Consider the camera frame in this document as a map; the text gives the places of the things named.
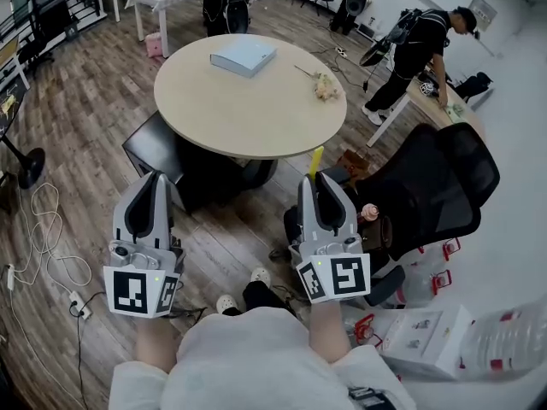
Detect shrink-wrapped bottle pack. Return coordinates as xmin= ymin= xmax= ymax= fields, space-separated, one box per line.
xmin=460 ymin=300 xmax=547 ymax=384

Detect black display board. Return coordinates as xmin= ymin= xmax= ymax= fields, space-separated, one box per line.
xmin=0 ymin=73 xmax=32 ymax=141

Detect person's white right shoe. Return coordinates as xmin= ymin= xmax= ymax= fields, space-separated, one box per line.
xmin=249 ymin=266 xmax=272 ymax=286

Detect wooden desk with white legs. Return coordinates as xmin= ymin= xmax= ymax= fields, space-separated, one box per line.
xmin=366 ymin=69 xmax=485 ymax=149

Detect black round stand base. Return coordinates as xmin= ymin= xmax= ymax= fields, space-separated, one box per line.
xmin=0 ymin=133 xmax=46 ymax=190

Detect pale dried flower bunch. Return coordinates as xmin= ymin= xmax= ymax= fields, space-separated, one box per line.
xmin=293 ymin=64 xmax=344 ymax=103

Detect black metal railing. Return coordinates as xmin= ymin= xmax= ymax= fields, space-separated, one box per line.
xmin=0 ymin=0 xmax=104 ymax=62

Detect thick white book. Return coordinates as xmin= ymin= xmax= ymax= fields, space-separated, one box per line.
xmin=209 ymin=36 xmax=279 ymax=79

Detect black table pedestal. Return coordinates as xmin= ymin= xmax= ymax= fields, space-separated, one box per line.
xmin=230 ymin=154 xmax=279 ymax=192

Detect round beige wooden table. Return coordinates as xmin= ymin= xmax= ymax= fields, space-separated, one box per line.
xmin=153 ymin=32 xmax=349 ymax=161

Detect clear jug with red handle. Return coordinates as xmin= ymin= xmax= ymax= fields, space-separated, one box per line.
xmin=403 ymin=269 xmax=454 ymax=312
xmin=412 ymin=236 xmax=463 ymax=272
xmin=344 ymin=313 xmax=385 ymax=349

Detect brown paper bag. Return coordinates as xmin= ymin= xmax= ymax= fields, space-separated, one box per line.
xmin=334 ymin=149 xmax=372 ymax=184

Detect black cable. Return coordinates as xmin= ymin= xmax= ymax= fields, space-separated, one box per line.
xmin=74 ymin=290 xmax=108 ymax=410

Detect pink toy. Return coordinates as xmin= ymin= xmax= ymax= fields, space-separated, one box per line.
xmin=360 ymin=202 xmax=380 ymax=226

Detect person's right forearm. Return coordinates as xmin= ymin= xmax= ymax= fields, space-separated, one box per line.
xmin=306 ymin=300 xmax=352 ymax=363

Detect white wall panel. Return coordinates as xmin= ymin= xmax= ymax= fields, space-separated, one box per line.
xmin=467 ymin=0 xmax=499 ymax=34

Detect white cardboard box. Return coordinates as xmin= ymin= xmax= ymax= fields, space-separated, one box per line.
xmin=381 ymin=304 xmax=476 ymax=380

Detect person's left forearm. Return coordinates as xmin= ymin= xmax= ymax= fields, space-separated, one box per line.
xmin=135 ymin=313 xmax=179 ymax=374

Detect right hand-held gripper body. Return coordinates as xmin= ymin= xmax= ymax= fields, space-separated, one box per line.
xmin=287 ymin=234 xmax=372 ymax=305

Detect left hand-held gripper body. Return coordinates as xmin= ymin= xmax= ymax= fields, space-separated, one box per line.
xmin=103 ymin=227 xmax=186 ymax=318

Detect black mesh office chair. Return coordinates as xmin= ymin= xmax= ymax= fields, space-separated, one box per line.
xmin=283 ymin=121 xmax=502 ymax=308

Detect person's white left shoe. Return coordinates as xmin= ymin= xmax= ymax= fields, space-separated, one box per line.
xmin=215 ymin=294 xmax=239 ymax=315

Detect white cable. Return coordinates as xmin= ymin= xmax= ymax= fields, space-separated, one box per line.
xmin=7 ymin=181 xmax=93 ymax=301

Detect person's black trouser legs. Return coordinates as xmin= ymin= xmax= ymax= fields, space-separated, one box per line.
xmin=221 ymin=278 xmax=297 ymax=318

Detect black cabinet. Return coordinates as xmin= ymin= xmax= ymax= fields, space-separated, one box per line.
xmin=121 ymin=110 xmax=247 ymax=217

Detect person's white shoe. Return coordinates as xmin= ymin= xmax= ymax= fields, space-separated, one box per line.
xmin=249 ymin=266 xmax=272 ymax=286
xmin=215 ymin=294 xmax=239 ymax=315

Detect white power strip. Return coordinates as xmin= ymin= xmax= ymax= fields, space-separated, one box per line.
xmin=68 ymin=290 xmax=93 ymax=320

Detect person's white shirt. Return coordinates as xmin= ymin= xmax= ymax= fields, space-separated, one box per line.
xmin=108 ymin=305 xmax=412 ymax=410

